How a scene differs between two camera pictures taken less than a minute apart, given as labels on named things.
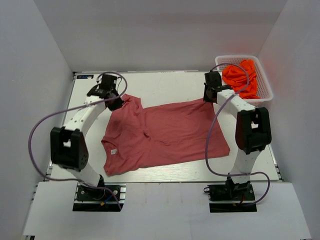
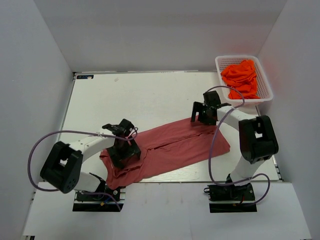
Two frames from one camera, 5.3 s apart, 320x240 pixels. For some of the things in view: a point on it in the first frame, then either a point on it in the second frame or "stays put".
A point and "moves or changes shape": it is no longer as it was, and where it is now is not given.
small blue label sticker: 85,76 stays put
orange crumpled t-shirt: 242,78 stays put
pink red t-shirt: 139,137 moves or changes shape
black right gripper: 206,97 -> 197,106
